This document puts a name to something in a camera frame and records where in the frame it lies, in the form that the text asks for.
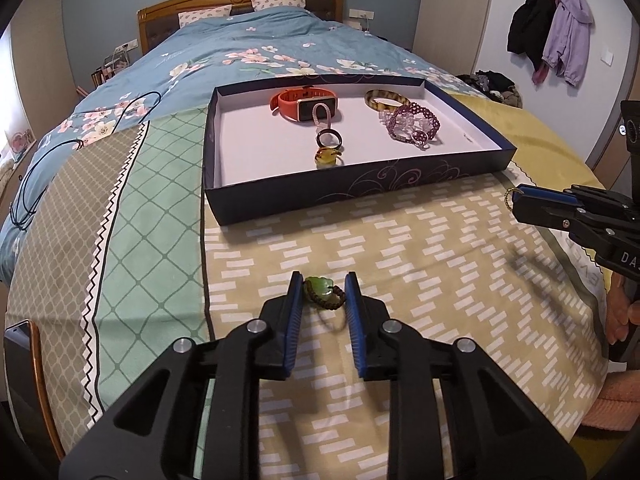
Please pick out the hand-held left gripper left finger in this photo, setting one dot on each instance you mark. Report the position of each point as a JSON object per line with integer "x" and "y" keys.
{"x": 292, "y": 327}

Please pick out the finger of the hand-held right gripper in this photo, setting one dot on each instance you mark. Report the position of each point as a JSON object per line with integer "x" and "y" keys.
{"x": 545, "y": 194}
{"x": 537, "y": 212}

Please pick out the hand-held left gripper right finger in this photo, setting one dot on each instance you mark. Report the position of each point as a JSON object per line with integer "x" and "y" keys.
{"x": 356, "y": 327}

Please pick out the small gold pendant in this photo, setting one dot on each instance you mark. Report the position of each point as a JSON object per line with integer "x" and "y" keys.
{"x": 510, "y": 199}

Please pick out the green jade pendant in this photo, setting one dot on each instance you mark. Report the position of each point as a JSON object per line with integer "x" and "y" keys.
{"x": 316, "y": 286}

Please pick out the yellow amber pendant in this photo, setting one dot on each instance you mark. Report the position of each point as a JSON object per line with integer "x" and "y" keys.
{"x": 325, "y": 157}

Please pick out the navy cardboard box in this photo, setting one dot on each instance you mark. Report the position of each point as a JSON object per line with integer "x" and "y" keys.
{"x": 280, "y": 145}

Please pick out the pink crystal pendant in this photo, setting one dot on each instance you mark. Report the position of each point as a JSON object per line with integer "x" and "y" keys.
{"x": 316, "y": 117}

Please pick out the person's right forearm pink sleeve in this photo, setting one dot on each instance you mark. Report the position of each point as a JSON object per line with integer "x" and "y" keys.
{"x": 617, "y": 402}

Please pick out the person's right hand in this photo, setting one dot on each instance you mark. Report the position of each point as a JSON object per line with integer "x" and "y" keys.
{"x": 620, "y": 312}

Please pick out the yellow blanket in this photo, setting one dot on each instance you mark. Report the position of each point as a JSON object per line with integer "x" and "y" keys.
{"x": 540, "y": 145}

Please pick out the green beige patchwork blanket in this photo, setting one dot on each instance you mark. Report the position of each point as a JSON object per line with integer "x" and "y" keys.
{"x": 400, "y": 270}

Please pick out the pink garment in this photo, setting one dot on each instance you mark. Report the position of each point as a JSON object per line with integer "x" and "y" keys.
{"x": 539, "y": 74}

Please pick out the pile of dark clothes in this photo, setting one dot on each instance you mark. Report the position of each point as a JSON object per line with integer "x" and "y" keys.
{"x": 492, "y": 85}

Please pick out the beige wardrobe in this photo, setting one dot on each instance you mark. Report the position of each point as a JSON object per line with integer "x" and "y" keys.
{"x": 620, "y": 75}

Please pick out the purple jacket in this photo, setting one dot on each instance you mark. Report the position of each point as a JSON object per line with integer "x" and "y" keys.
{"x": 570, "y": 35}

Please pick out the black jacket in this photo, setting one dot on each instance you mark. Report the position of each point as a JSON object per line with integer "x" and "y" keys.
{"x": 530, "y": 30}

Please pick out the amber tortoiseshell bangle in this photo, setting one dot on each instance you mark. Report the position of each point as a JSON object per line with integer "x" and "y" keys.
{"x": 375, "y": 102}

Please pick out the olive yellow garment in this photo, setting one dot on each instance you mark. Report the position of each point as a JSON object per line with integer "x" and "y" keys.
{"x": 605, "y": 452}

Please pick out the orange smartwatch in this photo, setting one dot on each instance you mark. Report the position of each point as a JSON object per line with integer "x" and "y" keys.
{"x": 287, "y": 105}

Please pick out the blue floral duvet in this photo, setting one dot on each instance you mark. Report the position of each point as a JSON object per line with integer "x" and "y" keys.
{"x": 240, "y": 45}

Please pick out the nightstand clutter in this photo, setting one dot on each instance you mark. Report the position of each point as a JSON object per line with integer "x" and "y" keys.
{"x": 107, "y": 70}

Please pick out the white patterned pillow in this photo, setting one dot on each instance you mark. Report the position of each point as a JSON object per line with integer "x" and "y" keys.
{"x": 205, "y": 15}
{"x": 277, "y": 2}

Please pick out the wooden bed headboard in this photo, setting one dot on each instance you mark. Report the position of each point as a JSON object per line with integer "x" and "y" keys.
{"x": 200, "y": 2}

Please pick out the white wall switch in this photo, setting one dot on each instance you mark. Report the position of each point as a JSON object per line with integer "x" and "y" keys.
{"x": 606, "y": 56}

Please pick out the white wall socket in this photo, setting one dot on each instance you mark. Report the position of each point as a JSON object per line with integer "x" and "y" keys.
{"x": 129, "y": 44}
{"x": 360, "y": 13}

